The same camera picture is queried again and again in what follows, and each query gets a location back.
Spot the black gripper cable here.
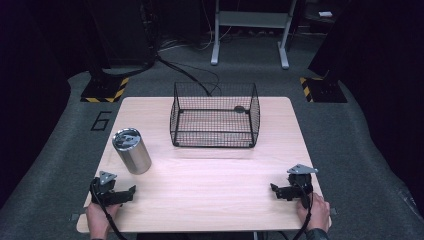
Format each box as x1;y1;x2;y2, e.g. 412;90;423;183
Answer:
291;182;315;240
89;179;129;240

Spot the person's right hand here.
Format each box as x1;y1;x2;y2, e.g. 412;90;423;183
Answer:
296;192;331;233

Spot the dark curtain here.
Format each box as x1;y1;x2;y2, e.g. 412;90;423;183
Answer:
0;0;101;209
308;0;424;218

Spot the black wire mesh basket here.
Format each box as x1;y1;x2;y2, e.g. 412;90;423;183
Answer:
169;81;261;149

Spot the black floor cable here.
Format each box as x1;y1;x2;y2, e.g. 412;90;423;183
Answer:
155;54;222;98

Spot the stainless steel tumbler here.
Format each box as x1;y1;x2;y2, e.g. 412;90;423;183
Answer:
111;127;153;176

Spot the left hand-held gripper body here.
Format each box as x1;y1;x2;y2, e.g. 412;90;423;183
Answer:
89;170;118;207

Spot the black striped stand base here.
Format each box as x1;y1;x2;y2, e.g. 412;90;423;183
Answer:
298;71;348;104
80;68;130;104

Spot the person's left hand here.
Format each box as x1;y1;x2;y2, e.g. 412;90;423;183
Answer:
85;202;123;240

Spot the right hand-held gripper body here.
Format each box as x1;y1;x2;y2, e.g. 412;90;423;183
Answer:
286;163;319;210

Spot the grey metal stand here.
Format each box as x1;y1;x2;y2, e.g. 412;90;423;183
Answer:
210;0;298;70

